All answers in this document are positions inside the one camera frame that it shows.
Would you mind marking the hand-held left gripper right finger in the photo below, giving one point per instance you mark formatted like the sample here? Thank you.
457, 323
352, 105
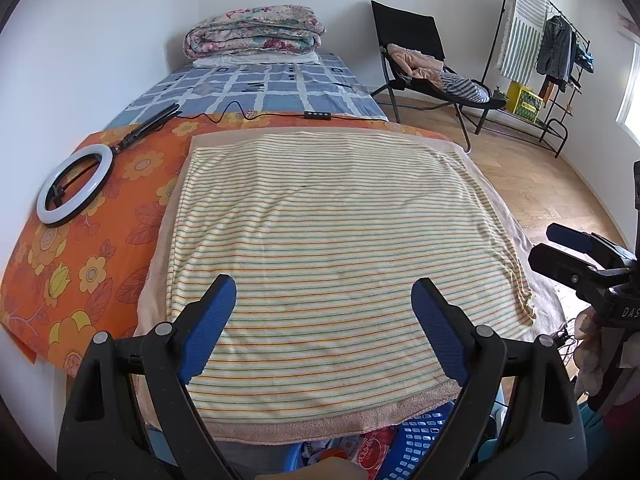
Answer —
440, 330

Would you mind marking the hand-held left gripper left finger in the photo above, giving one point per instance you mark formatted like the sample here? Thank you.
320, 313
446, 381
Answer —
210, 330

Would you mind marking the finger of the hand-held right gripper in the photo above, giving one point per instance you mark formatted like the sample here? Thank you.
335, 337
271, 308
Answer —
570, 237
555, 262

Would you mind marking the blue plastic basket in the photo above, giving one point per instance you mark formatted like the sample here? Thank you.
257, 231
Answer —
425, 440

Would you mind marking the red cardboard box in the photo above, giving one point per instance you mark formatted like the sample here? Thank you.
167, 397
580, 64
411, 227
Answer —
375, 447

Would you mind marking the white printed plastic bag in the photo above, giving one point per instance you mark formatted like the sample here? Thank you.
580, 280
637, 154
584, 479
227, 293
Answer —
320, 446

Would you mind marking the orange bottle cap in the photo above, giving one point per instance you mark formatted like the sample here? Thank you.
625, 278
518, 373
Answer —
332, 454

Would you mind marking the person's right hand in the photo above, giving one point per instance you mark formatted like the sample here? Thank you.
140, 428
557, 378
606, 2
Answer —
595, 360

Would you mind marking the black clothes rack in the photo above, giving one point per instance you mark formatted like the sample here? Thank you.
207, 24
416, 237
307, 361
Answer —
561, 136

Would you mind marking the teal cloth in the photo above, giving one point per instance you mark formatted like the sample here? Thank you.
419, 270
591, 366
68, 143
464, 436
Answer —
595, 420

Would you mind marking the beige towel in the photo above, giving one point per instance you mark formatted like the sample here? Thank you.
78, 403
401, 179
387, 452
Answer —
300, 422

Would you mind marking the orange floral sheet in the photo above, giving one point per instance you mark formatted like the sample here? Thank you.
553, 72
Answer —
100, 260

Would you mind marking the yellow crate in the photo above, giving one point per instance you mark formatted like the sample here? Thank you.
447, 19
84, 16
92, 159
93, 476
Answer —
525, 102

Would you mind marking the striped yellow towel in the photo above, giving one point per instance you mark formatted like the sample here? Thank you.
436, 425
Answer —
325, 235

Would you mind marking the window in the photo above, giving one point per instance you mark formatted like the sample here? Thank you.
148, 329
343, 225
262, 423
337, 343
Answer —
631, 90

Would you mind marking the blue hanging garment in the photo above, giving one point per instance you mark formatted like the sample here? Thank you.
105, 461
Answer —
584, 57

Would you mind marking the striped garment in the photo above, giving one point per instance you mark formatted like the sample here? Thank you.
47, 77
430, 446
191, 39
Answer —
465, 87

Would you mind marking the dark hanging jacket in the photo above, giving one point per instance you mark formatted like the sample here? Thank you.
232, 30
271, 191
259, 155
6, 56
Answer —
555, 52

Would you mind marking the hanging striped towel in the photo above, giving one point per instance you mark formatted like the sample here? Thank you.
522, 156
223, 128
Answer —
522, 30

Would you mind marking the black folded tripod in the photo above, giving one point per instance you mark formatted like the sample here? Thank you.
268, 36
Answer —
150, 125

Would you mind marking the beige garment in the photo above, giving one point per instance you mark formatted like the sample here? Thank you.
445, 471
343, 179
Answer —
415, 62

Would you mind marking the black inline remote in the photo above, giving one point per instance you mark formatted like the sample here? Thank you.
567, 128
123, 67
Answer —
318, 115

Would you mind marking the blue checkered bed sheet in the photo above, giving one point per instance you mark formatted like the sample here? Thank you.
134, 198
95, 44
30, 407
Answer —
280, 90

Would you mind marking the black folding chair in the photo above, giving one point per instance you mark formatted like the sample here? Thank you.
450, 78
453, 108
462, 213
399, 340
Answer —
405, 25

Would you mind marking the white pillow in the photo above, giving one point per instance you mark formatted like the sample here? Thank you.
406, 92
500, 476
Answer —
260, 59

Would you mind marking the folded floral quilt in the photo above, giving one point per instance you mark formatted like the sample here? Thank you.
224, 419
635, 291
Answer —
250, 30

